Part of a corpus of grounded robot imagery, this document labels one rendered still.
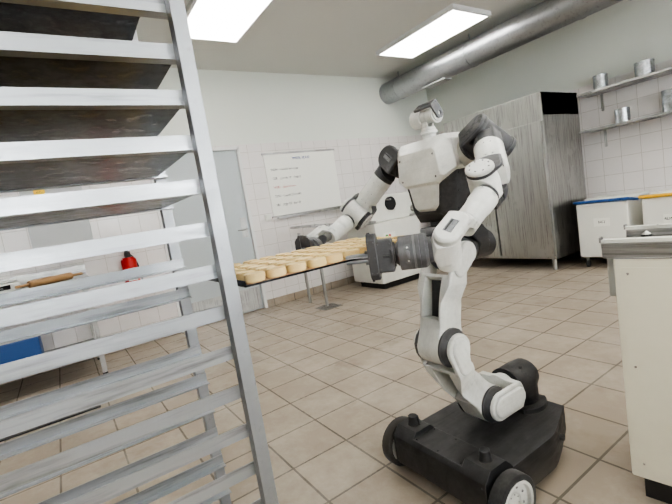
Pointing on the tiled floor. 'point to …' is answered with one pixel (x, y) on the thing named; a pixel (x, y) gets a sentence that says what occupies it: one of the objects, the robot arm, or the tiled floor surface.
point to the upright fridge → (538, 177)
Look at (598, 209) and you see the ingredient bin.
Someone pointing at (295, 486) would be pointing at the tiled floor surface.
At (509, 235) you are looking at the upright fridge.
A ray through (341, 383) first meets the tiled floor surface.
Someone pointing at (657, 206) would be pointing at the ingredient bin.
